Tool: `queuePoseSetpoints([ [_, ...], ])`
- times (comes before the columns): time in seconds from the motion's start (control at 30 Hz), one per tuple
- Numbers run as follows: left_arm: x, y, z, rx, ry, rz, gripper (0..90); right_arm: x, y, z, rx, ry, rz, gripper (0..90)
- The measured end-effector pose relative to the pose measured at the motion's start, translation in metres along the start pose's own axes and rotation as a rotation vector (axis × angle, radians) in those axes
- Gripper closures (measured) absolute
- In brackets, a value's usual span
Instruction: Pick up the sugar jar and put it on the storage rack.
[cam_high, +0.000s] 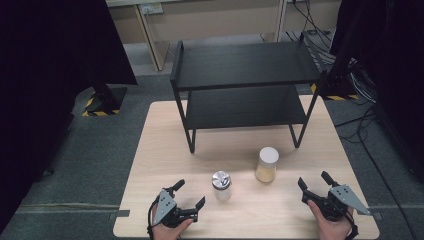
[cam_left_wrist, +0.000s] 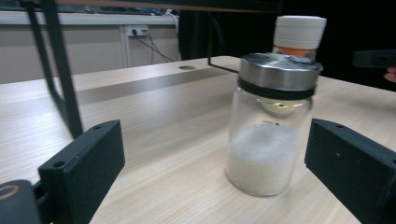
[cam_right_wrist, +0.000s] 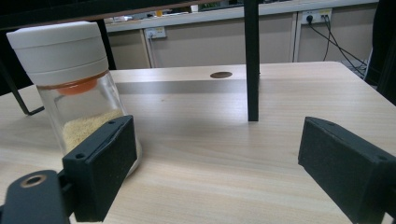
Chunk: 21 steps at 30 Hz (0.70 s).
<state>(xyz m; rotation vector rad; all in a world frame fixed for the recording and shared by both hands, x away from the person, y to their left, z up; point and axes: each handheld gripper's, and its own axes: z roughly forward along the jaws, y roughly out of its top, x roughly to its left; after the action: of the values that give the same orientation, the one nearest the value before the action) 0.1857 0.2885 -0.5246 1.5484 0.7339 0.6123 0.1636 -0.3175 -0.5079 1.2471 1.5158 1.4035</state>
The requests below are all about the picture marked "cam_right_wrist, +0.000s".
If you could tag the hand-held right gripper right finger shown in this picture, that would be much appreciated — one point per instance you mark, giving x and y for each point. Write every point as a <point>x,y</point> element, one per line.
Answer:
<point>345,168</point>

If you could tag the white wall outlet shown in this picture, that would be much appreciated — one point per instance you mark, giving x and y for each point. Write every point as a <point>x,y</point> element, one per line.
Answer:
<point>316,15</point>
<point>155,32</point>

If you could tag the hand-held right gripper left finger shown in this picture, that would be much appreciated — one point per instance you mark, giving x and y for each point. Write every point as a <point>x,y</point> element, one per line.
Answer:
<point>99,168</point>

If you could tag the white desk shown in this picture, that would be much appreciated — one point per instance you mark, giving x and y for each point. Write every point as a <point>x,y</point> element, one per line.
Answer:
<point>218,14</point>

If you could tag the white-lidded glass seasoning jar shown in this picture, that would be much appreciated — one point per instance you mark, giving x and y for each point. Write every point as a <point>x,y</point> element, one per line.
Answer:
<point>62,49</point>

